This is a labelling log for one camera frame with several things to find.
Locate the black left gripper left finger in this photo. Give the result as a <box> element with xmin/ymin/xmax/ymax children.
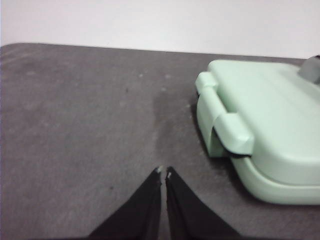
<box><xmin>86</xmin><ymin>166</ymin><xmax>165</xmax><ymax>240</ymax></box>

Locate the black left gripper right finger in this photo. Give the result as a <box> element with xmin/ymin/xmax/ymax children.
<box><xmin>164</xmin><ymin>166</ymin><xmax>242</xmax><ymax>240</ymax></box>

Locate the green breakfast machine base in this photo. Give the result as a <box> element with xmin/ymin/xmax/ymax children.
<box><xmin>196</xmin><ymin>92</ymin><xmax>320</xmax><ymax>206</ymax></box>

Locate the green griddle cover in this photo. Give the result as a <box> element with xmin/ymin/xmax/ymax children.
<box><xmin>194</xmin><ymin>59</ymin><xmax>320</xmax><ymax>186</ymax></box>

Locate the chrome griddle cover handle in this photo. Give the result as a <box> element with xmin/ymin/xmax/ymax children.
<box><xmin>298</xmin><ymin>53</ymin><xmax>320</xmax><ymax>85</ymax></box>

